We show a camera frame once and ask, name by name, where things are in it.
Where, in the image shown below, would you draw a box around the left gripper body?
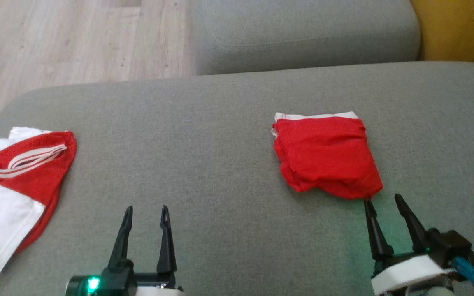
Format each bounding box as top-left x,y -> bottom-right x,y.
65,259 -> 185,296

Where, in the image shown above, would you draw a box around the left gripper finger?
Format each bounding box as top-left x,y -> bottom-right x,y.
107,206 -> 134,270
157,205 -> 177,275

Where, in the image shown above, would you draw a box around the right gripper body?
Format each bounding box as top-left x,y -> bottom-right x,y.
370,228 -> 474,296

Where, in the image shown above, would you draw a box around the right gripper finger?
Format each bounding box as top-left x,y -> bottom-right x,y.
394,194 -> 430,252
364,199 -> 395,261

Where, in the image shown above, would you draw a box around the red shorts with white stripe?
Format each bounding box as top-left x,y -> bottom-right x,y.
271,111 -> 384,201

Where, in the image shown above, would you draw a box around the red and white printed jersey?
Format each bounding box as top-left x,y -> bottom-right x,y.
0,127 -> 77,282

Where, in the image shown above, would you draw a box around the large grey sofa seat cushion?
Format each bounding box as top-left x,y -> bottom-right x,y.
0,61 -> 474,296

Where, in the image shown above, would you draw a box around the yellow sofa backrest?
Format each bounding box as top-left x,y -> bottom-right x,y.
409,0 -> 474,70

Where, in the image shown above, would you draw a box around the small grey sofa seat cushion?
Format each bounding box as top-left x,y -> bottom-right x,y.
191,0 -> 422,76

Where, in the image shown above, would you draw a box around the blue cable plug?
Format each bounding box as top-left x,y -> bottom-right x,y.
452,257 -> 474,296

